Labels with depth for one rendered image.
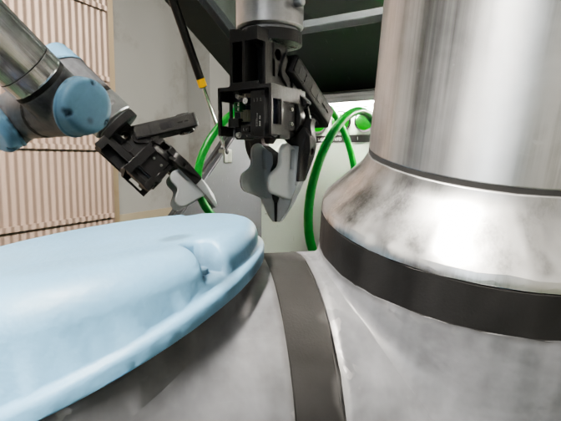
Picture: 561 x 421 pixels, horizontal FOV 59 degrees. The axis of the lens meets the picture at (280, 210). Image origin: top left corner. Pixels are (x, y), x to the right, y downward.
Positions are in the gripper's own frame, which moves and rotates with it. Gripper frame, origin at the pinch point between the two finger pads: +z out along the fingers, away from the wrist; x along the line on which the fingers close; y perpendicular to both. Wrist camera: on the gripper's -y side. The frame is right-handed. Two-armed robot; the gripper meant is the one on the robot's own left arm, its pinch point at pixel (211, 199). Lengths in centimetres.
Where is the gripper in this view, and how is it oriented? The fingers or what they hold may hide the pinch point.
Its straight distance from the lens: 87.3
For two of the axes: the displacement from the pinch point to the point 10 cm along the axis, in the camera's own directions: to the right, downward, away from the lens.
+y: -6.2, 7.1, -3.3
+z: 7.0, 6.9, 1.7
